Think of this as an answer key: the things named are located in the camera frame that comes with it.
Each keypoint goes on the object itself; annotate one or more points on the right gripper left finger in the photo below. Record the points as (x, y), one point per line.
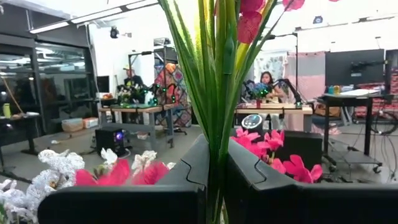
(140, 205)

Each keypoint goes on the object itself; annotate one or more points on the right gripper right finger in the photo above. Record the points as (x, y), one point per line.
(311, 205)

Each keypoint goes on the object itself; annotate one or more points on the red artificial flower bunch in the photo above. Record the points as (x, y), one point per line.
(217, 93)
(270, 141)

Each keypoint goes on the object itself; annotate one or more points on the white artificial flower bunch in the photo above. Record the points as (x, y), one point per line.
(59, 165)

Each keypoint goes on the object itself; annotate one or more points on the black box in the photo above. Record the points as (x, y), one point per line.
(304, 146)

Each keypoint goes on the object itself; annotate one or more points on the black computer tower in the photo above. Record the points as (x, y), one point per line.
(105, 140)

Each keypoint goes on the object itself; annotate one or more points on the wooden work table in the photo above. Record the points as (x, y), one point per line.
(280, 110)
(136, 109)

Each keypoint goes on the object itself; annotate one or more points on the white storage box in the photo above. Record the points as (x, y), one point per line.
(90, 122)

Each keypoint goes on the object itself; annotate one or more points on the round black device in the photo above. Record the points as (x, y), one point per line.
(252, 123)

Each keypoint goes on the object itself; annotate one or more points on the beige basket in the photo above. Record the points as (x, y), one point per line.
(72, 125)

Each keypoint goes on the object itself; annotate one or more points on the black desk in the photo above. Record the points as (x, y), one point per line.
(348, 99)

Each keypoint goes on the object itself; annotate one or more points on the distant robot arms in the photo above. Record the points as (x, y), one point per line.
(155, 91)
(290, 87)

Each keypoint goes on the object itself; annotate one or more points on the person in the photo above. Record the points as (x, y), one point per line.
(133, 81)
(267, 79)

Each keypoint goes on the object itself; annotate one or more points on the pink curtain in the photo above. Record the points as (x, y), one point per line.
(306, 77)

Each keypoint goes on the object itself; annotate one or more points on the colourful patchwork quilt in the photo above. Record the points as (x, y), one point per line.
(177, 81)

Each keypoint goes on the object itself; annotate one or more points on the black monitor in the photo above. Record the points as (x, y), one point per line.
(342, 67)

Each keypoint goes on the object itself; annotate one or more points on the floral curtain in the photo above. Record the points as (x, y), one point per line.
(270, 67)

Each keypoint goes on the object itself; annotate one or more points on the black table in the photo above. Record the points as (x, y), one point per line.
(18, 119)

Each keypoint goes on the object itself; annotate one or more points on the green bottle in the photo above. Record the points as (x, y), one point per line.
(7, 110)

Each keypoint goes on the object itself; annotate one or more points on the black ceiling spotlight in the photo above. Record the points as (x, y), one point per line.
(114, 32)

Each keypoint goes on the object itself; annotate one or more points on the long ceiling light strip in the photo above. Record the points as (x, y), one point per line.
(77, 19)

